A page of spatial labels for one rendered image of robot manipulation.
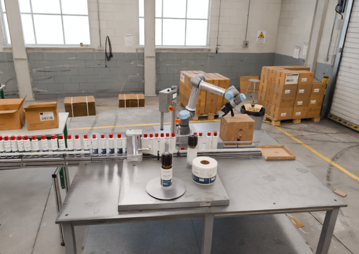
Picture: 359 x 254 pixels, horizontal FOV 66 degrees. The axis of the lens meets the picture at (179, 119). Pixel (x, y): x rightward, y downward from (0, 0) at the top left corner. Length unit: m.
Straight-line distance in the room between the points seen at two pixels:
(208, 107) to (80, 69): 3.62
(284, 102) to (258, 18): 3.46
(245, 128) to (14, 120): 2.70
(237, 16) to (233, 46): 0.82
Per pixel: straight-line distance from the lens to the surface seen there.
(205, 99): 6.13
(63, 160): 2.78
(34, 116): 3.74
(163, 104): 2.56
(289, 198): 2.39
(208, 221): 2.16
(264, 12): 9.03
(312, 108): 6.76
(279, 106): 6.19
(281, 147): 3.21
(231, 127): 2.95
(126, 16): 7.79
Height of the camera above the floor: 2.11
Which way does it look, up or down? 20 degrees down
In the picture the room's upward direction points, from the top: 2 degrees clockwise
